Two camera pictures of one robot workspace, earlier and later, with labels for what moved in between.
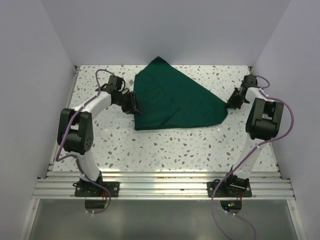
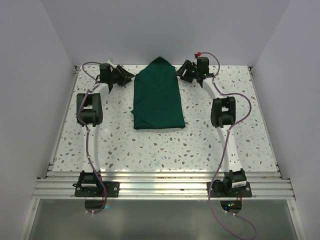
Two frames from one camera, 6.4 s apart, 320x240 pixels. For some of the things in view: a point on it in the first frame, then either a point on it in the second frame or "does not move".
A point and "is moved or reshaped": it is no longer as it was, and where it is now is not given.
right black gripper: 231,103 to 187,64
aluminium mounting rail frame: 160,185 does not move
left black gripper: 133,107 to 125,76
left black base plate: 87,188 does not move
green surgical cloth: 170,100 is moved or reshaped
